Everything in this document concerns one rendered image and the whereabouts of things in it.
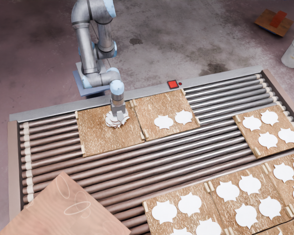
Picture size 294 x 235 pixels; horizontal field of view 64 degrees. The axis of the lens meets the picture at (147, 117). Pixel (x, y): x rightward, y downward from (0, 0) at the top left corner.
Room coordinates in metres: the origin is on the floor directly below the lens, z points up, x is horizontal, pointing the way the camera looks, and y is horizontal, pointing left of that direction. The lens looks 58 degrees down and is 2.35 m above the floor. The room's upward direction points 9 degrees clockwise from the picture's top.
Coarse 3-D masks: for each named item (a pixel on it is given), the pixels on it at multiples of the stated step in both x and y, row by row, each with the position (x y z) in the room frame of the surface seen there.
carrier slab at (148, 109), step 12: (156, 96) 1.09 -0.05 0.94; (168, 96) 1.11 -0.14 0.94; (180, 96) 1.13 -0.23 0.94; (144, 108) 0.96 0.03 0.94; (156, 108) 0.98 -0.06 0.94; (168, 108) 1.00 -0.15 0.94; (180, 108) 1.01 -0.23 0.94; (144, 120) 0.86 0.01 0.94; (192, 120) 0.92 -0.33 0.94; (156, 132) 0.78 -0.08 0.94; (168, 132) 0.79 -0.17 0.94
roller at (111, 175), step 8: (216, 144) 0.77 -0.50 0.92; (224, 144) 0.78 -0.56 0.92; (232, 144) 0.80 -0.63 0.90; (184, 152) 0.67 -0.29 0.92; (192, 152) 0.68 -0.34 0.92; (200, 152) 0.69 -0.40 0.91; (160, 160) 0.59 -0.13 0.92; (168, 160) 0.60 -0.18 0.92; (128, 168) 0.50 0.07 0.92; (136, 168) 0.51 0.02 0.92; (144, 168) 0.52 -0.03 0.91; (96, 176) 0.42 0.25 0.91; (104, 176) 0.43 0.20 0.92; (112, 176) 0.44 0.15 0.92; (80, 184) 0.36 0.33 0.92; (88, 184) 0.37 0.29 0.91; (40, 192) 0.28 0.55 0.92; (24, 200) 0.22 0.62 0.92
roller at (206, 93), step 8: (256, 80) 1.44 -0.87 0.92; (264, 80) 1.45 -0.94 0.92; (216, 88) 1.28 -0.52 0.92; (224, 88) 1.29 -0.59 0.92; (232, 88) 1.31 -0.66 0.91; (192, 96) 1.16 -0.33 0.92; (200, 96) 1.19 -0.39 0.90; (72, 120) 0.78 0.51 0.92; (32, 128) 0.67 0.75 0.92; (40, 128) 0.68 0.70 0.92; (48, 128) 0.70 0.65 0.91; (56, 128) 0.71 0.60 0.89
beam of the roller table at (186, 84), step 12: (228, 72) 1.48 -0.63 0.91; (240, 72) 1.50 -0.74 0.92; (252, 72) 1.53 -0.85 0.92; (192, 84) 1.28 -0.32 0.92; (204, 84) 1.31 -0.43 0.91; (108, 96) 1.04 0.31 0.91; (132, 96) 1.07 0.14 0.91; (144, 96) 1.09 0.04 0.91; (48, 108) 0.85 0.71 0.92; (60, 108) 0.87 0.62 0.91; (72, 108) 0.88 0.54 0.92; (84, 108) 0.90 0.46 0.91; (12, 120) 0.71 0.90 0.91; (24, 120) 0.72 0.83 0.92; (36, 120) 0.75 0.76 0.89
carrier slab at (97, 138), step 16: (80, 112) 0.84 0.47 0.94; (96, 112) 0.86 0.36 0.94; (128, 112) 0.91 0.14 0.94; (80, 128) 0.72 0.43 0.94; (96, 128) 0.74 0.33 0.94; (112, 128) 0.76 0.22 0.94; (128, 128) 0.78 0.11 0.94; (96, 144) 0.62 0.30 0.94; (112, 144) 0.64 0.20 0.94; (128, 144) 0.66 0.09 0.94
